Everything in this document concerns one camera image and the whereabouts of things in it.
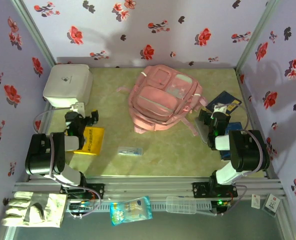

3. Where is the white storage box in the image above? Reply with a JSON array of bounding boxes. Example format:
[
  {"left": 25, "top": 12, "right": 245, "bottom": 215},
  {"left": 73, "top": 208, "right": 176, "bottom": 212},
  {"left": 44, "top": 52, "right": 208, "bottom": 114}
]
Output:
[{"left": 42, "top": 64, "right": 94, "bottom": 109}]

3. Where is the small white card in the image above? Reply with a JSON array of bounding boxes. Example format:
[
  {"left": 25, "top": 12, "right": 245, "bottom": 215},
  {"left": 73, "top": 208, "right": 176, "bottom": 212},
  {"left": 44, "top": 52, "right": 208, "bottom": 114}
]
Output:
[{"left": 250, "top": 194, "right": 261, "bottom": 209}]

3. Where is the left arm grey cable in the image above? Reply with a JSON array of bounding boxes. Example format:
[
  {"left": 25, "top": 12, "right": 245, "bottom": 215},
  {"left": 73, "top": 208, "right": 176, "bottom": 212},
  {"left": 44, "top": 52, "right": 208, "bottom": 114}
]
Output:
[{"left": 33, "top": 107, "right": 102, "bottom": 220}]

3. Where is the clear plastic stationery pack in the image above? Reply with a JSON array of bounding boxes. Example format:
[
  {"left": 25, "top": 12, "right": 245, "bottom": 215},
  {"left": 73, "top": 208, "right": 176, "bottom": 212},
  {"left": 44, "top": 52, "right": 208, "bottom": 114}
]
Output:
[{"left": 117, "top": 146, "right": 144, "bottom": 157}]

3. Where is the aluminium corner post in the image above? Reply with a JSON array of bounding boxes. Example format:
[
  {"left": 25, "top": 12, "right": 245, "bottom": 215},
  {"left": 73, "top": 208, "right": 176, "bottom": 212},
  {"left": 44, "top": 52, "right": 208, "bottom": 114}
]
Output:
[
  {"left": 11, "top": 0, "right": 57, "bottom": 66},
  {"left": 235, "top": 0, "right": 280, "bottom": 71}
]

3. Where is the aluminium base frame rail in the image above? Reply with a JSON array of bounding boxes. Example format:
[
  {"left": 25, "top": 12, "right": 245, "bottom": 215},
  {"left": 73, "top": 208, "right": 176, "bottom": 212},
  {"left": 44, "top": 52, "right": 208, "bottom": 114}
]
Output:
[{"left": 12, "top": 176, "right": 287, "bottom": 201}]

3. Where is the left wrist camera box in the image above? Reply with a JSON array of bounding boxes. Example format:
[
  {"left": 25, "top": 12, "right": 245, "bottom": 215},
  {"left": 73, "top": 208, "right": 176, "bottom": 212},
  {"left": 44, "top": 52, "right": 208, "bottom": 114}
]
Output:
[{"left": 71, "top": 101, "right": 86, "bottom": 113}]

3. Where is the grey slotted cable duct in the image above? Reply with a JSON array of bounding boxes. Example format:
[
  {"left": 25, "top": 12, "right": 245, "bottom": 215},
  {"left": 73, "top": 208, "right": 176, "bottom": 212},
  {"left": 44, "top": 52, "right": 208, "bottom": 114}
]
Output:
[{"left": 67, "top": 199, "right": 213, "bottom": 213}]

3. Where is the beige work glove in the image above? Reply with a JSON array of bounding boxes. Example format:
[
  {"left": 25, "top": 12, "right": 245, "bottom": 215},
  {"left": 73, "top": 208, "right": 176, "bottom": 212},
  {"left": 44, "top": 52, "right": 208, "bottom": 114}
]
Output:
[{"left": 1, "top": 191, "right": 68, "bottom": 228}]

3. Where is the clear plastic organizer box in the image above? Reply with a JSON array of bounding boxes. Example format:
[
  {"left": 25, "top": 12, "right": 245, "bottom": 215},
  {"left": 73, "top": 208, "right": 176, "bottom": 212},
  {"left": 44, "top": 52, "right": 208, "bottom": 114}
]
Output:
[{"left": 166, "top": 196, "right": 197, "bottom": 215}]

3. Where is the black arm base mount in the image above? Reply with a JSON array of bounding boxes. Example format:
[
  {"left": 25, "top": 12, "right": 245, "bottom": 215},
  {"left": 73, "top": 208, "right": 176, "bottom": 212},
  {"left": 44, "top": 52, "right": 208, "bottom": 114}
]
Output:
[
  {"left": 60, "top": 182, "right": 105, "bottom": 201},
  {"left": 192, "top": 181, "right": 238, "bottom": 200}
]

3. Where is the grey pencil case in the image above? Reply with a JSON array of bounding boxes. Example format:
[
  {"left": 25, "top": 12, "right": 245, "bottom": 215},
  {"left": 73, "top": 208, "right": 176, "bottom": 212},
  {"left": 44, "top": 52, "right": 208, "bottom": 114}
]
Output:
[{"left": 194, "top": 116, "right": 212, "bottom": 145}]

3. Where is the dark blue yellow book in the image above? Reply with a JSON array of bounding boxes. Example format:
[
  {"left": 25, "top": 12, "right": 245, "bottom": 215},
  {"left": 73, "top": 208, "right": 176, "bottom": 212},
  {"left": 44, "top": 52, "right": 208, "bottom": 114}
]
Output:
[{"left": 204, "top": 90, "right": 242, "bottom": 117}]

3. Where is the blue snack bag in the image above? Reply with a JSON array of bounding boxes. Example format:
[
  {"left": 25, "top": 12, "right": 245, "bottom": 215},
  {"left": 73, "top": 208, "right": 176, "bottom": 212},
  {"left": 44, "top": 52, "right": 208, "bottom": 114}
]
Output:
[{"left": 109, "top": 195, "right": 153, "bottom": 227}]

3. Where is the pink backpack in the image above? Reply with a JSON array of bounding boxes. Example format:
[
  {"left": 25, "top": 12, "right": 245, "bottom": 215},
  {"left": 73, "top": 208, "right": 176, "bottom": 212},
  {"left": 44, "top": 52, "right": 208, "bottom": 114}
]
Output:
[{"left": 116, "top": 64, "right": 208, "bottom": 137}]

